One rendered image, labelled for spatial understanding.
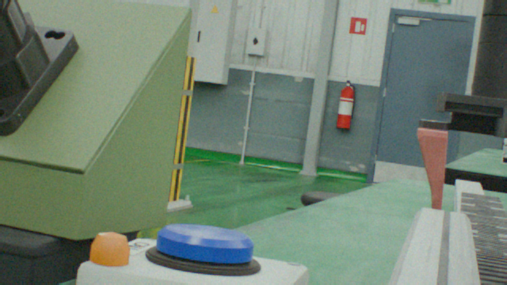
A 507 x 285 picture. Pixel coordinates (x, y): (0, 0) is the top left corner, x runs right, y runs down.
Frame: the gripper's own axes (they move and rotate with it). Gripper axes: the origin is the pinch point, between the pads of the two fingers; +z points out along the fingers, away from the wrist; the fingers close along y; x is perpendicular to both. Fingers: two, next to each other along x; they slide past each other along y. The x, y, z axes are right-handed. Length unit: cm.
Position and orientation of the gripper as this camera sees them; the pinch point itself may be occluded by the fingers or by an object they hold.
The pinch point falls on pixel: (493, 231)
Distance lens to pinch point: 70.3
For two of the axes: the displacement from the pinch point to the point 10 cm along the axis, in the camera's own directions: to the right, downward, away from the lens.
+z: -1.3, 9.9, 0.5
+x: 1.9, -0.3, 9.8
